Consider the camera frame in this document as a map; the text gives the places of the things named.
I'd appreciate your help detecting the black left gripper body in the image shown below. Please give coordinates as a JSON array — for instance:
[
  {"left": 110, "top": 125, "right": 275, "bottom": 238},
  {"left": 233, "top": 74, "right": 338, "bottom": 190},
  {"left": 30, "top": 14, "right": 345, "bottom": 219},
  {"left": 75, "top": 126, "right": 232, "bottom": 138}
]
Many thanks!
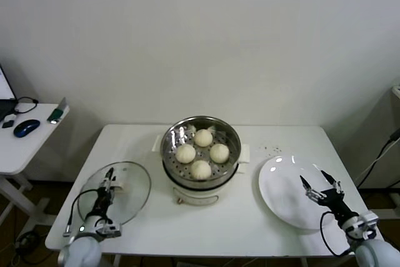
[{"left": 95, "top": 187, "right": 114, "bottom": 215}]

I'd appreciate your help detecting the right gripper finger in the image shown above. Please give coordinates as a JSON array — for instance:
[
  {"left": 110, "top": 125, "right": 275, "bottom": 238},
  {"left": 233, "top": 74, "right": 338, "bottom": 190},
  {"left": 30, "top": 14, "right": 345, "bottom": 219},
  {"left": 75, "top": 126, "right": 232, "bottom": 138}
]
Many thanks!
[
  {"left": 299, "top": 175, "right": 328, "bottom": 203},
  {"left": 321, "top": 170, "right": 344, "bottom": 198}
]

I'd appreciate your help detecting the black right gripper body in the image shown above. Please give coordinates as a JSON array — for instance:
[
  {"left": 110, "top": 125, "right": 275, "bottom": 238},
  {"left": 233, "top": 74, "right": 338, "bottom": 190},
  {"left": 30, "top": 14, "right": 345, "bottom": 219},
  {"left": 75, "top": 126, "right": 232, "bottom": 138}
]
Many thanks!
[{"left": 318, "top": 188, "right": 359, "bottom": 223}]

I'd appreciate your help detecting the oval glass pot lid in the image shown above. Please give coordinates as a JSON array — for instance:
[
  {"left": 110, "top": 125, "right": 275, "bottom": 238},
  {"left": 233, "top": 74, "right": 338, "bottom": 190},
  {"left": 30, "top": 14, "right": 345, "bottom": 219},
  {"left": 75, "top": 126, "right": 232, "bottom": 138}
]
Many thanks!
[{"left": 77, "top": 161, "right": 152, "bottom": 227}]

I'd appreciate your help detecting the white steamed baozi bun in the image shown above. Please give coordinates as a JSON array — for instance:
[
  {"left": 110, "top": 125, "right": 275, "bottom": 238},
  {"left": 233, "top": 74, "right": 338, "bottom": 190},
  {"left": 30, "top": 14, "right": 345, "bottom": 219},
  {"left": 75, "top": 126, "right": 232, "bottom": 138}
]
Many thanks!
[
  {"left": 175, "top": 143, "right": 197, "bottom": 164},
  {"left": 194, "top": 128, "right": 214, "bottom": 148},
  {"left": 190, "top": 159, "right": 213, "bottom": 181},
  {"left": 209, "top": 143, "right": 231, "bottom": 164}
]

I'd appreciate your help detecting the perforated steel steamer basket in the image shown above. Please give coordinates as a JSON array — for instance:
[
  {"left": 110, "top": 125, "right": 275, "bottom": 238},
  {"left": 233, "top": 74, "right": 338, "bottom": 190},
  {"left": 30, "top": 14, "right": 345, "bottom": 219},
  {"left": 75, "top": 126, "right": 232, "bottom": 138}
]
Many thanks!
[{"left": 160, "top": 116, "right": 242, "bottom": 184}]

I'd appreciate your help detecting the large white plate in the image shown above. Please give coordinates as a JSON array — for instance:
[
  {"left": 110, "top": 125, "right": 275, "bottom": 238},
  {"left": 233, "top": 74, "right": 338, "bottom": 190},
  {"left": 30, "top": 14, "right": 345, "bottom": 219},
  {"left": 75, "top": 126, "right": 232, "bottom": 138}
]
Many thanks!
[{"left": 257, "top": 154, "right": 341, "bottom": 236}]

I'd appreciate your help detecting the green and white stapler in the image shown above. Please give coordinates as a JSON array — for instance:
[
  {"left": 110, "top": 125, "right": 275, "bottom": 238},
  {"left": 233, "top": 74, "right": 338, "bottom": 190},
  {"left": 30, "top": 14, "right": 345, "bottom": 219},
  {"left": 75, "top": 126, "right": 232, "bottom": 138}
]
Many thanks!
[{"left": 46, "top": 96, "right": 70, "bottom": 124}]

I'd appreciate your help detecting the white side desk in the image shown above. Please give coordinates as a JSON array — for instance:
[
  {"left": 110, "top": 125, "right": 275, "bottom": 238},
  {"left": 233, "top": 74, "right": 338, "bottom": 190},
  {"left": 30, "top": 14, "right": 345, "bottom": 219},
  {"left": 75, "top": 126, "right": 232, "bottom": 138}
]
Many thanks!
[{"left": 0, "top": 103, "right": 70, "bottom": 236}]

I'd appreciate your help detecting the blue computer mouse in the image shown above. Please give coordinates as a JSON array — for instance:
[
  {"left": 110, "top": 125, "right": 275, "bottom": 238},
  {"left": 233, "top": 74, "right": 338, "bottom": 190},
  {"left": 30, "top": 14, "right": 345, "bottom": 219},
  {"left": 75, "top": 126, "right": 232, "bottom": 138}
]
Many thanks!
[{"left": 13, "top": 119, "right": 41, "bottom": 138}]

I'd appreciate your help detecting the black laptop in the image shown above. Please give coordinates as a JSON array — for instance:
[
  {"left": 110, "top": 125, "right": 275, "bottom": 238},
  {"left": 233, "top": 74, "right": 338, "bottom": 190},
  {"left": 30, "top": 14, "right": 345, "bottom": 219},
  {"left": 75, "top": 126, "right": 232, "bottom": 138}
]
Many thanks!
[{"left": 0, "top": 63, "right": 18, "bottom": 123}]

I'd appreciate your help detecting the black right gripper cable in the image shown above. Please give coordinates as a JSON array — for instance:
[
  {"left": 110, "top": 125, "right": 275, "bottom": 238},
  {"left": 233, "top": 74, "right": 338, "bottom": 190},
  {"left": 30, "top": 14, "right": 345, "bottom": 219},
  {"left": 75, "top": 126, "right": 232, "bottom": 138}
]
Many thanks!
[{"left": 320, "top": 210, "right": 356, "bottom": 257}]

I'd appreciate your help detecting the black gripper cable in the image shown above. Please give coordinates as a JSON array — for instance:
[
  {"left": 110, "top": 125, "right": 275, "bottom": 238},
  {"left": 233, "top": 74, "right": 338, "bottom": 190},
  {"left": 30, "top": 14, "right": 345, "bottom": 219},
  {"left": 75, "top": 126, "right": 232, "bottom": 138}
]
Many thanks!
[
  {"left": 320, "top": 210, "right": 356, "bottom": 257},
  {"left": 63, "top": 189, "right": 104, "bottom": 238}
]

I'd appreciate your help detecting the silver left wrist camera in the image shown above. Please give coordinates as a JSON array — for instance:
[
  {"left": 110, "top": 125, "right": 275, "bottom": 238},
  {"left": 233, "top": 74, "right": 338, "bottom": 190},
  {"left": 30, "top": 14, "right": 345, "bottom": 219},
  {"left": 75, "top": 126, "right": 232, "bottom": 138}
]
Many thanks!
[{"left": 93, "top": 219, "right": 122, "bottom": 238}]

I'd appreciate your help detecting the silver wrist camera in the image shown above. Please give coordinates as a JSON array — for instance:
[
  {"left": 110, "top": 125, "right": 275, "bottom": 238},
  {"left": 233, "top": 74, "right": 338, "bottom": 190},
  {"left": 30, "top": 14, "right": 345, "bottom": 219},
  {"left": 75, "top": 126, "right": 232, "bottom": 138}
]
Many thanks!
[
  {"left": 93, "top": 219, "right": 122, "bottom": 238},
  {"left": 352, "top": 211, "right": 379, "bottom": 241}
]

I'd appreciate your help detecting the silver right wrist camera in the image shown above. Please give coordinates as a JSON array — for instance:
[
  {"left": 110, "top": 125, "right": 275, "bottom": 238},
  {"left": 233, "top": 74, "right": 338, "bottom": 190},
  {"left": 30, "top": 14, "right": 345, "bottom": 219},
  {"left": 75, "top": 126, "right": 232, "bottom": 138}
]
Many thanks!
[{"left": 352, "top": 211, "right": 379, "bottom": 241}]

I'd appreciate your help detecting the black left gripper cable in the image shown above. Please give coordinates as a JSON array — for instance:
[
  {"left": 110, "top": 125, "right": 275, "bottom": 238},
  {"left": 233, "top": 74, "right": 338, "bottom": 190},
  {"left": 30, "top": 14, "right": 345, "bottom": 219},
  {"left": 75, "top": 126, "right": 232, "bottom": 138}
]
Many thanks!
[{"left": 63, "top": 189, "right": 104, "bottom": 238}]

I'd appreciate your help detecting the black power cable with plug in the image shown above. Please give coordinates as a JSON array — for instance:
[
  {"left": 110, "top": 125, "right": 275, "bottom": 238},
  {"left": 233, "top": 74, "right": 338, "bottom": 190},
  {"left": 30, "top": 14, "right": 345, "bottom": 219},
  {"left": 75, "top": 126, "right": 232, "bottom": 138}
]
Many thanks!
[{"left": 354, "top": 128, "right": 400, "bottom": 188}]

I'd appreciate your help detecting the thin black looped cable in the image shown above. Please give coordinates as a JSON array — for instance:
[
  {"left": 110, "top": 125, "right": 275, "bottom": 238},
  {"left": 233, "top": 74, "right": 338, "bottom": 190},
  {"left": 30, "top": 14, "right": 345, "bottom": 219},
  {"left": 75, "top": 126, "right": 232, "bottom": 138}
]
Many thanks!
[{"left": 12, "top": 96, "right": 40, "bottom": 115}]

